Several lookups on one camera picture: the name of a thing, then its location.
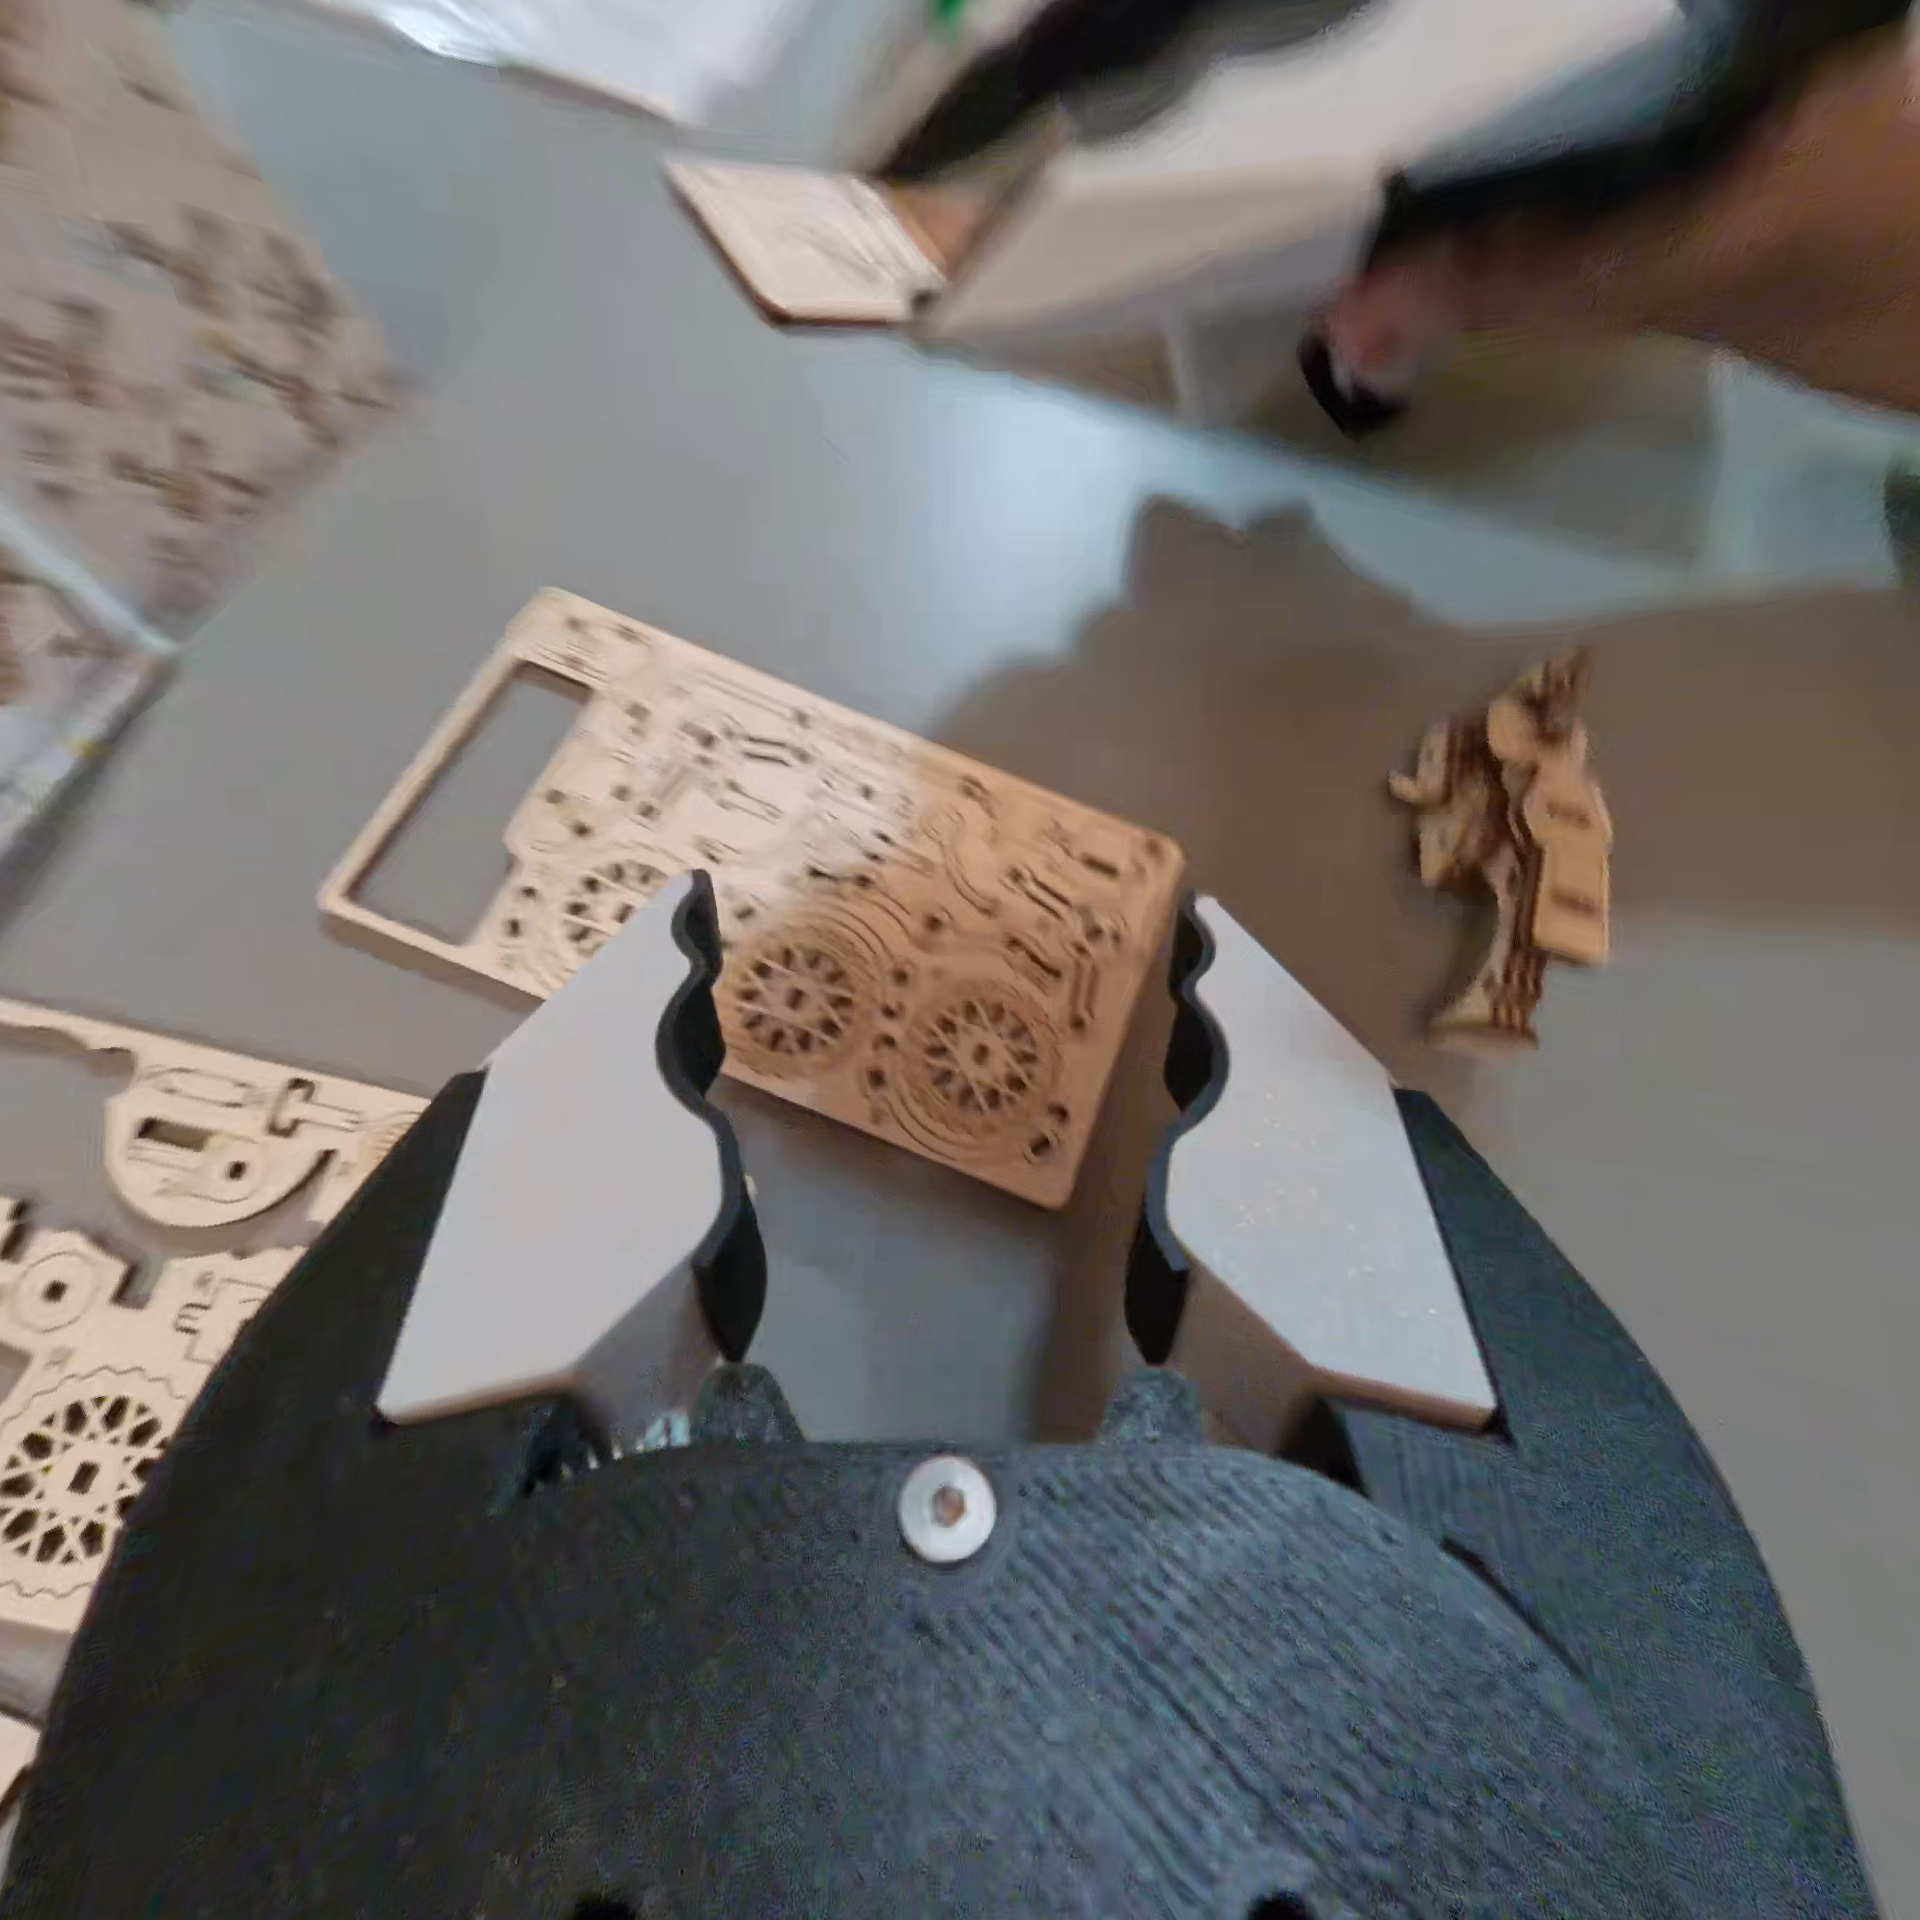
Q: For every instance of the cut-out wooden puzzle sheet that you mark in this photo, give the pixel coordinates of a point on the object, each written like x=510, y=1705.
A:
x=91, y=1335

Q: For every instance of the small wooden model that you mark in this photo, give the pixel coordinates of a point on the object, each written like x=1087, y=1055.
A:
x=1517, y=840

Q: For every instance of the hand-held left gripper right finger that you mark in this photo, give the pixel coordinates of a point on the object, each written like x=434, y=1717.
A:
x=1335, y=1201

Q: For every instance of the grey desk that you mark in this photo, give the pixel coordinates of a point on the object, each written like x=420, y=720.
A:
x=750, y=481

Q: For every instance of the wooden puzzle sheet with gears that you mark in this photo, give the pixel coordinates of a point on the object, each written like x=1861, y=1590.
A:
x=1051, y=901

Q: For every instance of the engraved wooden puzzle sheet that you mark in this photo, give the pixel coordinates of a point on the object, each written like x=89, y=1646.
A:
x=810, y=240

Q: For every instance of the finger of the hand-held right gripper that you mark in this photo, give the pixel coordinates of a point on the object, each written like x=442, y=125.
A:
x=1172, y=224
x=962, y=76

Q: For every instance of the folded model instruction booklet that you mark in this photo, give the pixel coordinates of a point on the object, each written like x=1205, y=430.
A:
x=166, y=300

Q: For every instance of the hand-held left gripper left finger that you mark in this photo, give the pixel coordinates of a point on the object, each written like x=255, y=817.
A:
x=556, y=1201

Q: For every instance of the person's right hand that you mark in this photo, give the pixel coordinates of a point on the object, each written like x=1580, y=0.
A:
x=1652, y=270

